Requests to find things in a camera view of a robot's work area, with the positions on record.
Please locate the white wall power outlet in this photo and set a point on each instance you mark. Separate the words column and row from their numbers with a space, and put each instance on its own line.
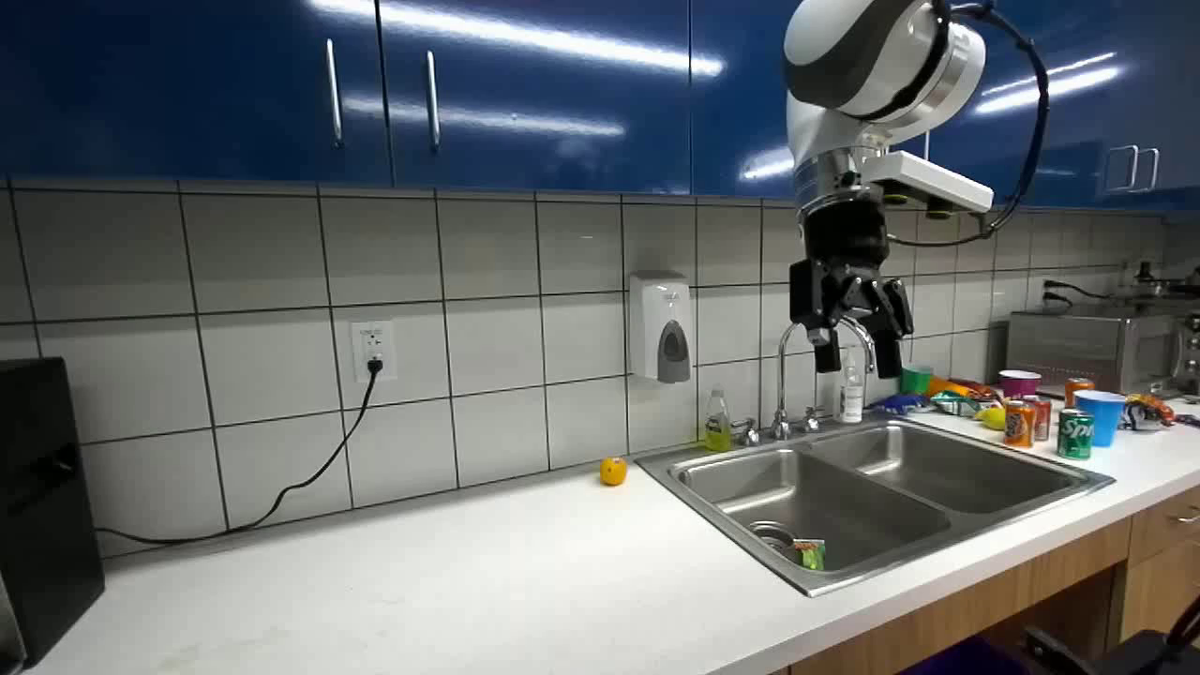
column 371, row 346

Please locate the green dish soap bottle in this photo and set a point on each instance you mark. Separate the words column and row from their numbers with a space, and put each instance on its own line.
column 712, row 431

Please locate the wooden base cabinet drawer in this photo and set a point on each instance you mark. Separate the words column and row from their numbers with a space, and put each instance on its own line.
column 1166, row 551

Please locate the clear plastic bottle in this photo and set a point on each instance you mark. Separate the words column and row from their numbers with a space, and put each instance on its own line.
column 851, row 396

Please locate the green snack bar packet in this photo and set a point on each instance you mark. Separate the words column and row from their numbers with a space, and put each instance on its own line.
column 810, row 554

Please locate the small yellow lemon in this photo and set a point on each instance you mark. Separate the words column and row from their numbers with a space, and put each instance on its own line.
column 612, row 469

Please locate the stainless steel toaster oven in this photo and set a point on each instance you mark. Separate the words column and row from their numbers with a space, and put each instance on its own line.
column 1081, row 351

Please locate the orange soda can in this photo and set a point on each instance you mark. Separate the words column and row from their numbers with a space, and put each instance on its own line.
column 1018, row 424

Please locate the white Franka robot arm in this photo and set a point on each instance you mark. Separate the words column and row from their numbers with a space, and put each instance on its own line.
column 873, row 62

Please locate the blue plastic cup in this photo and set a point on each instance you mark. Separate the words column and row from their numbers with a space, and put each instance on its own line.
column 1100, row 417

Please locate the orange snack packet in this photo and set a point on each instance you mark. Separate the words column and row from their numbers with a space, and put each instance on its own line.
column 1147, row 409

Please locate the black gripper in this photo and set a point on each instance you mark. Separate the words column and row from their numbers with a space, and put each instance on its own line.
column 846, row 237

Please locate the chrome sink faucet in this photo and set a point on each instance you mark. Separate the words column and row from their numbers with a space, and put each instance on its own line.
column 783, row 376

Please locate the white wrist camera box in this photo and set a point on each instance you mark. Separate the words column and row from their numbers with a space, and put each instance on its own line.
column 937, row 183

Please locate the blue cabinet door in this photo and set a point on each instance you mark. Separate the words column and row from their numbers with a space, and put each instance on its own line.
column 187, row 87
column 538, row 114

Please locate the red soda can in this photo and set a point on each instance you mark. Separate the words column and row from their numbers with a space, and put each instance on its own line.
column 1045, row 417

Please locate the black chair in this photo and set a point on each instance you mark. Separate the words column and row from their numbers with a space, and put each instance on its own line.
column 1128, row 649

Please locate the green plastic cup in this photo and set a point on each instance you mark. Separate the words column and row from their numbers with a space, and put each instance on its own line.
column 917, row 383

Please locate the pink rimmed cup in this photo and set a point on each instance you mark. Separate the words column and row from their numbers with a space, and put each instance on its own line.
column 1018, row 383

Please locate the stainless steel double sink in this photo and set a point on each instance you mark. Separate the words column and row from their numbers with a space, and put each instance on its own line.
column 873, row 499

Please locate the green soda can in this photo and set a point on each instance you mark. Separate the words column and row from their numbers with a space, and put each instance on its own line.
column 1072, row 436

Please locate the colourful snack packets pile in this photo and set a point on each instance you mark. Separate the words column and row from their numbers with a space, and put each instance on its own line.
column 961, row 401

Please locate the black countertop appliance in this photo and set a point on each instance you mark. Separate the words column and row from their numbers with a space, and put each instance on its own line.
column 42, row 499

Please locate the white wall soap dispenser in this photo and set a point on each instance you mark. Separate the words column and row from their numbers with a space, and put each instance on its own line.
column 661, row 328

